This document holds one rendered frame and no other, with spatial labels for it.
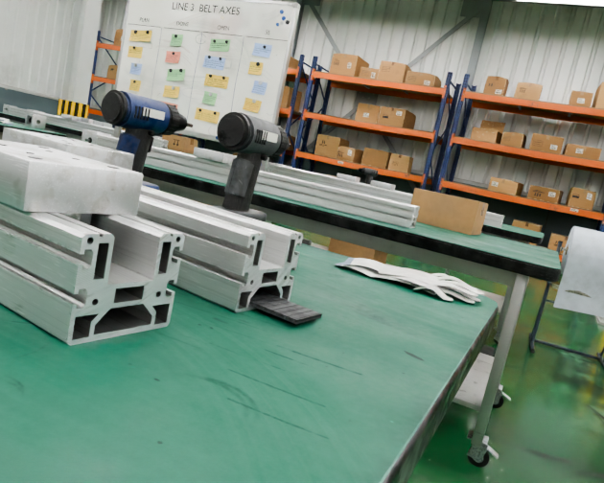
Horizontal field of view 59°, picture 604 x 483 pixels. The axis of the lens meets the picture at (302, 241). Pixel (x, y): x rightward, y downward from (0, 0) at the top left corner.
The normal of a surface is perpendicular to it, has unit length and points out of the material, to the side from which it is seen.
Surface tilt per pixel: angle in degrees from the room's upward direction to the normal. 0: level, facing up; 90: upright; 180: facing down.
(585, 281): 103
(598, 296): 93
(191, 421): 0
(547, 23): 90
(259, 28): 90
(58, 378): 0
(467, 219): 89
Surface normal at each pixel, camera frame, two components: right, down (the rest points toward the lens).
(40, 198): 0.81, 0.26
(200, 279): -0.54, 0.01
